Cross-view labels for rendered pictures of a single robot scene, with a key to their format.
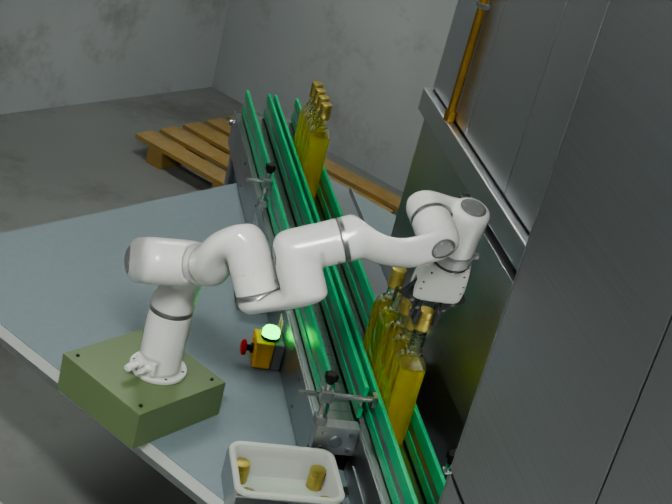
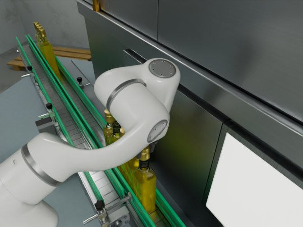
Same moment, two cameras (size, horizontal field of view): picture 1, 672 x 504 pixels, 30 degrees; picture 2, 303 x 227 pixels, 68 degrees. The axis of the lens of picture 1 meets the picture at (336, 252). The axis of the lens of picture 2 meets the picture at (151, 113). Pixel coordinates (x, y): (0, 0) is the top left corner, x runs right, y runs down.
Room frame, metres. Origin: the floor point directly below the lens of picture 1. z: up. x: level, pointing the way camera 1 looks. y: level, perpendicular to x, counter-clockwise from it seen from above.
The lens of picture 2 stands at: (1.84, -0.10, 1.65)
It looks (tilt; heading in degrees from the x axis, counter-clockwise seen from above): 39 degrees down; 343
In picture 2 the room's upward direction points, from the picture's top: straight up
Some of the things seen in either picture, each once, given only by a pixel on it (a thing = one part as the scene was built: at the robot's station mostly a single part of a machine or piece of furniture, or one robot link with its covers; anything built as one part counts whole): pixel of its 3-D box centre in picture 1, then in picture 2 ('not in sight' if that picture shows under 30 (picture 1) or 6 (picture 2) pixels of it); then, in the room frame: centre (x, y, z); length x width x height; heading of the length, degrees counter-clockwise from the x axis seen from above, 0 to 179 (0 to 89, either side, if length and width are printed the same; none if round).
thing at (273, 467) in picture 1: (282, 487); not in sight; (2.10, -0.02, 0.80); 0.22 x 0.17 x 0.09; 106
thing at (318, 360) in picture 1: (277, 216); (42, 88); (3.10, 0.18, 0.93); 1.75 x 0.01 x 0.08; 16
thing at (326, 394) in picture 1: (336, 399); (108, 210); (2.24, -0.08, 0.95); 0.17 x 0.03 x 0.12; 106
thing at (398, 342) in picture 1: (396, 379); (136, 175); (2.31, -0.19, 0.99); 0.06 x 0.06 x 0.21; 17
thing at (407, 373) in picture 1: (400, 394); (144, 188); (2.25, -0.21, 0.99); 0.06 x 0.06 x 0.21; 16
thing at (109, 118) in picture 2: (397, 277); (109, 115); (2.48, -0.14, 1.14); 0.04 x 0.04 x 0.04
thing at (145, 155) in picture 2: (424, 318); (143, 151); (2.25, -0.21, 1.17); 0.04 x 0.04 x 0.04
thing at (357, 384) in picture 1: (304, 220); (55, 85); (3.12, 0.11, 0.93); 1.75 x 0.01 x 0.08; 16
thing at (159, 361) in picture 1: (159, 341); not in sight; (2.33, 0.32, 0.92); 0.16 x 0.13 x 0.15; 151
